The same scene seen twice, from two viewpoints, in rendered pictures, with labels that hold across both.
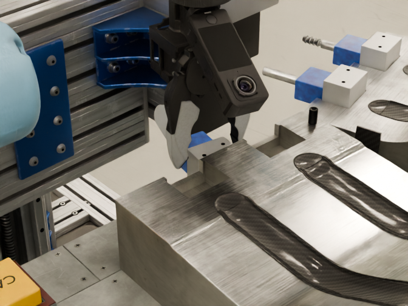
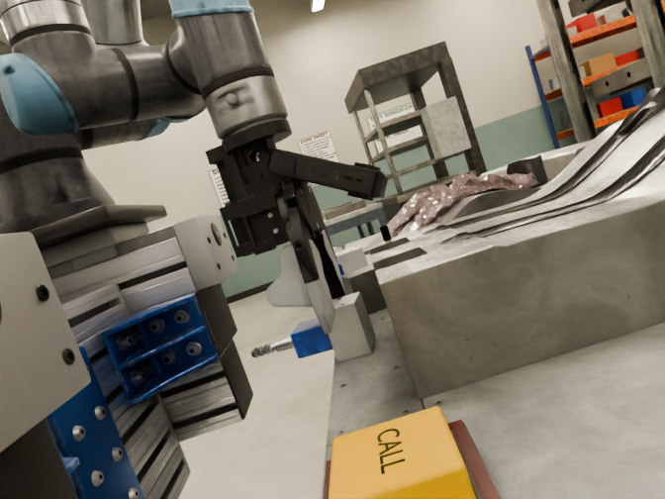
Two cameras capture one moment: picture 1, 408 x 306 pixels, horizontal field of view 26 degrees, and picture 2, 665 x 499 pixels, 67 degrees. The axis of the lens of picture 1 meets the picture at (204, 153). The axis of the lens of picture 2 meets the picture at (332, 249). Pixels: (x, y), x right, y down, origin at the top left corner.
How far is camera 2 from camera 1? 0.74 m
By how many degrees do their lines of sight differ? 52
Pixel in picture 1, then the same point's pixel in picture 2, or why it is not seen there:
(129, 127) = (171, 457)
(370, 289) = (649, 164)
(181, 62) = (289, 195)
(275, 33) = not seen: outside the picture
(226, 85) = (358, 166)
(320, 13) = not seen: hidden behind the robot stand
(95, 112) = (141, 442)
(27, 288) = (426, 416)
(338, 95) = (355, 259)
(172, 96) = (302, 229)
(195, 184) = not seen: hidden behind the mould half
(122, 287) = (455, 397)
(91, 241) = (347, 421)
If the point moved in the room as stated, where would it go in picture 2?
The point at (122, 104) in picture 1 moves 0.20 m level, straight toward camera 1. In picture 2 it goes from (156, 428) to (271, 430)
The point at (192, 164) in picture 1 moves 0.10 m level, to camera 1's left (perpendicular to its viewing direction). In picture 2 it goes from (336, 322) to (263, 367)
